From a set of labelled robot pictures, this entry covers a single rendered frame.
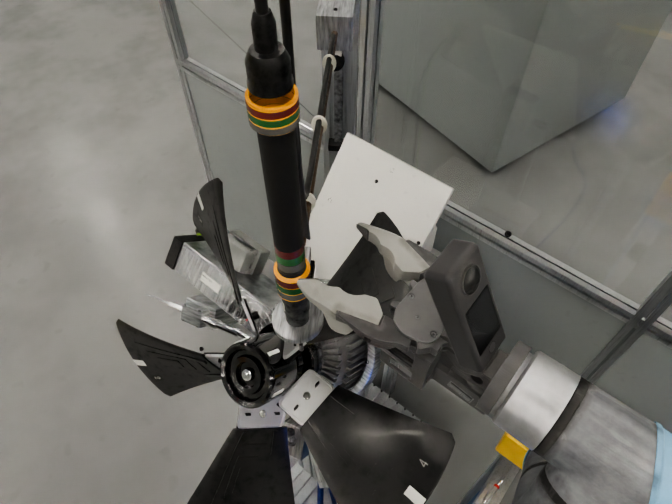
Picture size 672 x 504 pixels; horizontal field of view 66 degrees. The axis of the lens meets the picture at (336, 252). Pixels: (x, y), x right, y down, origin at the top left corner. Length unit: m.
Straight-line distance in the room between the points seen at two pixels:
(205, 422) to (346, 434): 1.38
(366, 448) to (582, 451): 0.51
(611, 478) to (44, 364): 2.38
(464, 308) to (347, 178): 0.72
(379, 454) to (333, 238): 0.46
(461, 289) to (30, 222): 2.90
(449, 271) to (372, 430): 0.57
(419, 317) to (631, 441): 0.18
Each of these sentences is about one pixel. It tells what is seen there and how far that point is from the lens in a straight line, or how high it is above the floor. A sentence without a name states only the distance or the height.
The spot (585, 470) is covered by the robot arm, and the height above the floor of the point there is 1.65.
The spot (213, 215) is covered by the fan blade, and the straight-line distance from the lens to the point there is 0.96.
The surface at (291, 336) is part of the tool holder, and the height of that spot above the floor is 1.46.
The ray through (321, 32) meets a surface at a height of 1.54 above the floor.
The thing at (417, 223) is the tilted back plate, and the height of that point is 1.29.
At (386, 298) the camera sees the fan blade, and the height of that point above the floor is 1.40.
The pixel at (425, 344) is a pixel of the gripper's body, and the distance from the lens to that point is 0.46.
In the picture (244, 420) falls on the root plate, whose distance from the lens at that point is 1.02.
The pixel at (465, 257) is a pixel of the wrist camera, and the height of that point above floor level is 1.76.
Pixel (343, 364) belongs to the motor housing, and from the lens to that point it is 1.03.
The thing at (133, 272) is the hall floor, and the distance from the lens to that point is 2.72.
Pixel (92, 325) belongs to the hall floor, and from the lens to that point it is 2.62.
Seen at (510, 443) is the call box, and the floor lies 1.06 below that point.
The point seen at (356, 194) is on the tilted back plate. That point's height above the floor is 1.28.
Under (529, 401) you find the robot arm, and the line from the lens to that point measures 0.45.
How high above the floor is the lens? 2.07
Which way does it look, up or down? 53 degrees down
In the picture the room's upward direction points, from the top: straight up
